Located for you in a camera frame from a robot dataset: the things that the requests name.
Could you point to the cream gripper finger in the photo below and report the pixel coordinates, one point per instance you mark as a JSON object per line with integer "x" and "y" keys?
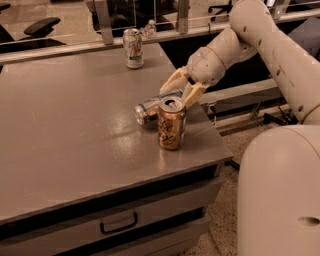
{"x": 192, "y": 93}
{"x": 177, "y": 81}

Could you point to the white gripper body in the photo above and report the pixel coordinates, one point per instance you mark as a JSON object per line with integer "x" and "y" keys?
{"x": 204, "y": 65}

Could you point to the blue silver redbull can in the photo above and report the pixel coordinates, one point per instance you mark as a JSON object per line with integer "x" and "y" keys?
{"x": 147, "y": 111}

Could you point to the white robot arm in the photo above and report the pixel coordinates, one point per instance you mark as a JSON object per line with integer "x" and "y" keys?
{"x": 278, "y": 195}

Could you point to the orange soda can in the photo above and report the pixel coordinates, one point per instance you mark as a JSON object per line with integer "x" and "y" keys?
{"x": 171, "y": 122}

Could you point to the white green soda can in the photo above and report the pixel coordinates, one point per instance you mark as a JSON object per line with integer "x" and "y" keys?
{"x": 132, "y": 43}

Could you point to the small clear water bottle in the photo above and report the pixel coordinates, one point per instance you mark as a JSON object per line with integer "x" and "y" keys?
{"x": 150, "y": 29}

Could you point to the black office chair far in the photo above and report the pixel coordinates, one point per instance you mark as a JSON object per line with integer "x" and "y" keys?
{"x": 224, "y": 8}

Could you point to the black office chair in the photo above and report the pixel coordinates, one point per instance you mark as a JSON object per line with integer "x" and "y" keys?
{"x": 26, "y": 26}
{"x": 224, "y": 8}

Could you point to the grey lower side shelf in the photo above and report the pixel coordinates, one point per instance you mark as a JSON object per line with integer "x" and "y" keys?
{"x": 240, "y": 96}

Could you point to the grey metal post middle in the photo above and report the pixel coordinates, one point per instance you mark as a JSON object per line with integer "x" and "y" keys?
{"x": 182, "y": 16}

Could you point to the grey metal post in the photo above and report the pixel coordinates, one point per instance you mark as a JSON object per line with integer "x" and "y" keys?
{"x": 182, "y": 16}
{"x": 104, "y": 21}
{"x": 277, "y": 7}

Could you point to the grey metal post right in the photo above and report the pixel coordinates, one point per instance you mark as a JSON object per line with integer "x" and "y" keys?
{"x": 277, "y": 7}

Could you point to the grey metal post left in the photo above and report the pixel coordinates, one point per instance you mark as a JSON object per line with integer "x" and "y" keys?
{"x": 104, "y": 21}

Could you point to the grey drawer with black handle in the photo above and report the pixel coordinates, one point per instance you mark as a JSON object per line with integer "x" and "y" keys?
{"x": 161, "y": 225}

